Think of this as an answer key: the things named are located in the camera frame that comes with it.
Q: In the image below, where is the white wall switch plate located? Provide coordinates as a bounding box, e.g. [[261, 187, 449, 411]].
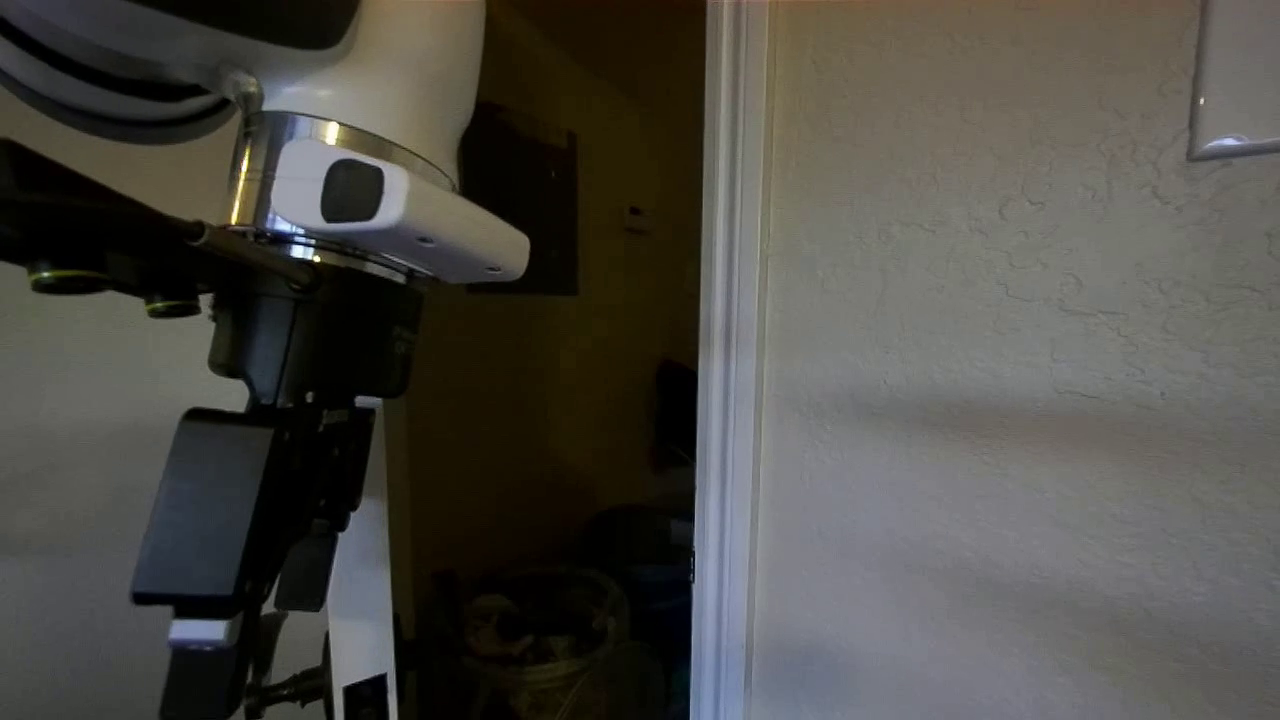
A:
[[1190, 0, 1280, 161]]

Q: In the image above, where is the round woven basket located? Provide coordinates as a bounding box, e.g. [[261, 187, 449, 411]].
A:
[[435, 558, 633, 720]]

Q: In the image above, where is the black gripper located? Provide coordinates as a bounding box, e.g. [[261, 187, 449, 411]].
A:
[[129, 257, 432, 720]]

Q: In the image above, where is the white door frame trim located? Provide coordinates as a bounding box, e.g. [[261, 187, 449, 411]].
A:
[[690, 0, 776, 720]]

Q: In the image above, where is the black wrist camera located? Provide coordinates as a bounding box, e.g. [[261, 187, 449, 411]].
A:
[[0, 135, 223, 324]]

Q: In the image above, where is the door latch plate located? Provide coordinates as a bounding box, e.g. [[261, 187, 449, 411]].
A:
[[339, 673, 396, 720]]

